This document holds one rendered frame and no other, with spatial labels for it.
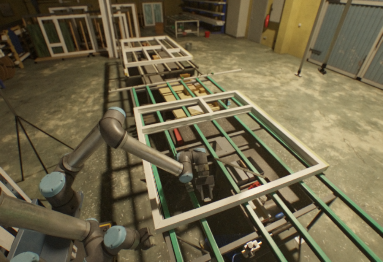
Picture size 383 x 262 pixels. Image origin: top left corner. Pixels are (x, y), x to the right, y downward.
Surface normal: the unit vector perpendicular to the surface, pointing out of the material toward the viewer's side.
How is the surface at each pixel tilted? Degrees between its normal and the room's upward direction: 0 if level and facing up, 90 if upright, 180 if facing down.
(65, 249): 0
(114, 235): 19
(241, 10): 90
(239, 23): 90
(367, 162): 0
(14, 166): 0
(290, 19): 90
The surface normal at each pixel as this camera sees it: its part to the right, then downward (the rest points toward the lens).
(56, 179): 0.00, -0.76
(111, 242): -0.26, -0.65
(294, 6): 0.36, 0.54
